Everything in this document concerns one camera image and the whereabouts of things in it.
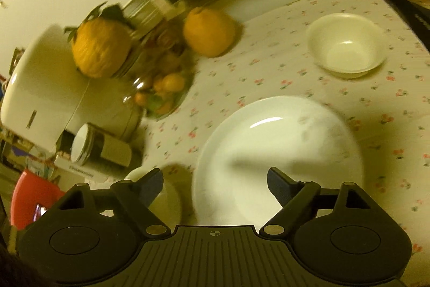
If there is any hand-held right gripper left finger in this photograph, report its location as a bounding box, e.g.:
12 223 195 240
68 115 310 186
60 169 169 236

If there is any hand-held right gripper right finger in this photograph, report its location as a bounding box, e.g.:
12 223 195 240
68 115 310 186
260 168 373 236

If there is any large white plate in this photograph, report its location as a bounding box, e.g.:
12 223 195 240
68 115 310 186
192 96 366 228

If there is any small white plate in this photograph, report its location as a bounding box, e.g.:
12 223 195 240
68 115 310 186
124 166 183 228

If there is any round metal tin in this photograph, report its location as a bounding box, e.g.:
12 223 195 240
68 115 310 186
70 123 133 170

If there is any flat white box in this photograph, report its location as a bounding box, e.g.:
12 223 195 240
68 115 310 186
54 156 113 182

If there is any cherry print tablecloth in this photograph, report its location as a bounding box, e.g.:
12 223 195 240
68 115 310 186
97 0 430 261

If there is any glass jar of kumquats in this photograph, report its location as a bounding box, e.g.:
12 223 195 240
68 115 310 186
123 18 197 119

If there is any red stool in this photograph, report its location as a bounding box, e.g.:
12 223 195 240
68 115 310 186
10 169 66 230

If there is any white kitchen appliance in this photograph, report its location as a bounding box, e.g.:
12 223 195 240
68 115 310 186
0 24 142 150

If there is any orange with green leaves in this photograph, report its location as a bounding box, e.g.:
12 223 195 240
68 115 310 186
64 3 133 78

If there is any large white bowl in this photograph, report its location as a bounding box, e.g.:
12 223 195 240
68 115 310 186
306 13 387 78

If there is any large orange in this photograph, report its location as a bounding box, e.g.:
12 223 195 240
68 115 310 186
183 7 236 58

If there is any stack of white papers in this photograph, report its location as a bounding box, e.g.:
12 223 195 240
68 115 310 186
123 0 175 27

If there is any printed cardboard box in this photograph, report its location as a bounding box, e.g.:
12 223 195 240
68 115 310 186
381 0 430 55

